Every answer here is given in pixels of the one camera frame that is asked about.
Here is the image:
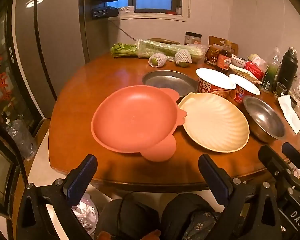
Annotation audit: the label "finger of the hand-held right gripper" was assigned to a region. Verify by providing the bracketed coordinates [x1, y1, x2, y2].
[258, 144, 300, 193]
[282, 142, 300, 170]

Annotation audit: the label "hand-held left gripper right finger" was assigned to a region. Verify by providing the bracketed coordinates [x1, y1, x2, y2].
[198, 154, 282, 240]

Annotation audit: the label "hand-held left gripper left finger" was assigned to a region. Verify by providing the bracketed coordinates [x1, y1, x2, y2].
[16, 154, 98, 240]

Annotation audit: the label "stainless steel bowl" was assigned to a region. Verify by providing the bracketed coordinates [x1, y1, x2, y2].
[242, 95, 288, 143]

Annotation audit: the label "cream shell-shaped plate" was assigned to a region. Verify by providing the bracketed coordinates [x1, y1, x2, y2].
[177, 92, 250, 153]

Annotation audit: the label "pink plastic plate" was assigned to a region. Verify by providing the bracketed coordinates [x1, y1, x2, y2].
[91, 85, 188, 162]

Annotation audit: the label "small red instant noodle bowl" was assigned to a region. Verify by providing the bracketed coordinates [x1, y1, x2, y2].
[229, 73, 261, 105]

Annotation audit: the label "large red instant noodle bowl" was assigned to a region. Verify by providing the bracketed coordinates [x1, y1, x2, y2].
[195, 68, 237, 99]

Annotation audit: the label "stainless steel plate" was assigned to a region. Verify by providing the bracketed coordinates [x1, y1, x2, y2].
[142, 70, 199, 97]

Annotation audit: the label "trash bag with paper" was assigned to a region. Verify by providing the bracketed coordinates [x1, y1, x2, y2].
[71, 197, 99, 235]

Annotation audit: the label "white paper tissue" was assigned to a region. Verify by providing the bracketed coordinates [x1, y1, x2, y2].
[277, 94, 300, 135]

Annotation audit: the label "person's legs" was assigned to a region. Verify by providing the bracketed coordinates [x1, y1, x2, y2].
[94, 192, 225, 240]

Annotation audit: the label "clear glass cup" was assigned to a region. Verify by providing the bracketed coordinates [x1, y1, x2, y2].
[275, 82, 288, 97]

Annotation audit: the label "large clear water jug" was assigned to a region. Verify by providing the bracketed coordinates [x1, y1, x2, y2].
[5, 117, 37, 159]

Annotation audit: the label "plastic bottle with green drink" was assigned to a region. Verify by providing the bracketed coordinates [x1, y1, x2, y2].
[261, 46, 282, 93]

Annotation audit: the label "black glass-front appliance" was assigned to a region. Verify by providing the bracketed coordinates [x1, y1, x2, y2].
[0, 122, 23, 215]

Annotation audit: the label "black thermos flask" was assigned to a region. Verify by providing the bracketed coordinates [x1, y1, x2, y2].
[272, 47, 298, 93]

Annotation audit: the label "red tissue pack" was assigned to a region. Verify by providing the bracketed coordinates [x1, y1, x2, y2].
[244, 55, 268, 80]

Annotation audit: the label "white dish of vegetables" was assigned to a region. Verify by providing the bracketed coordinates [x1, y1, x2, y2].
[229, 64, 263, 85]

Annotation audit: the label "white ceramic bowl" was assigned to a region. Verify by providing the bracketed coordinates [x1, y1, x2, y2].
[231, 56, 248, 68]

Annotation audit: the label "brown sauce bottle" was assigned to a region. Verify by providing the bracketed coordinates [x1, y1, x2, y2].
[216, 40, 233, 74]

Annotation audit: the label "red-label sauce jar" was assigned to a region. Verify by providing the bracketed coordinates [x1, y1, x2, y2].
[204, 45, 220, 66]

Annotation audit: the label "green fruit in foam net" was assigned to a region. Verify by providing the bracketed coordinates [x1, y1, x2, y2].
[174, 49, 192, 67]
[148, 53, 168, 68]

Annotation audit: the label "red paper door decoration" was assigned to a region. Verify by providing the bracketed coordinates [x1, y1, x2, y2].
[0, 52, 14, 108]

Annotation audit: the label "slatted wooden chair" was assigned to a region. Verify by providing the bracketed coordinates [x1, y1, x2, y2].
[208, 35, 239, 55]

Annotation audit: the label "grey refrigerator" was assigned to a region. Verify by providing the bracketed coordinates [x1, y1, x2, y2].
[6, 0, 110, 118]

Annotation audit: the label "celery bunch in plastic bag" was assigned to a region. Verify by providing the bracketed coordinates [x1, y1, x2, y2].
[111, 39, 208, 63]

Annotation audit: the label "clear jar with black lid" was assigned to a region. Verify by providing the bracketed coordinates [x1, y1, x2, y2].
[184, 31, 202, 45]

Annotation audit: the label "curved-back wooden chair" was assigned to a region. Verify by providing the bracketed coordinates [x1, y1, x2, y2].
[147, 38, 180, 45]

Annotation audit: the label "glass door cabinet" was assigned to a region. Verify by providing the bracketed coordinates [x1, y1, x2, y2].
[0, 5, 44, 130]

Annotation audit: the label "black electronic box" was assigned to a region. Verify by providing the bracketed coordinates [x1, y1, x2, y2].
[91, 6, 119, 19]

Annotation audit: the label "black power cable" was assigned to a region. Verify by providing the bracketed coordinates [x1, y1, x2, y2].
[109, 19, 137, 42]

